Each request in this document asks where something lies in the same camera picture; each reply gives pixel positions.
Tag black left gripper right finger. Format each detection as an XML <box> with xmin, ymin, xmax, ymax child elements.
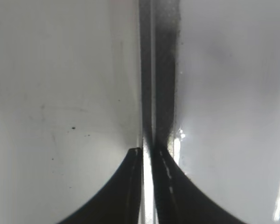
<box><xmin>146</xmin><ymin>137</ymin><xmax>248</xmax><ymax>224</ymax></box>

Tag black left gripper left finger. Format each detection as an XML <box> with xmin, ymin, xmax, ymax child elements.
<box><xmin>60</xmin><ymin>147</ymin><xmax>143</xmax><ymax>224</ymax></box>

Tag white board with grey frame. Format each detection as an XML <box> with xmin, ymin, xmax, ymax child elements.
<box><xmin>137</xmin><ymin>0</ymin><xmax>280</xmax><ymax>224</ymax></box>

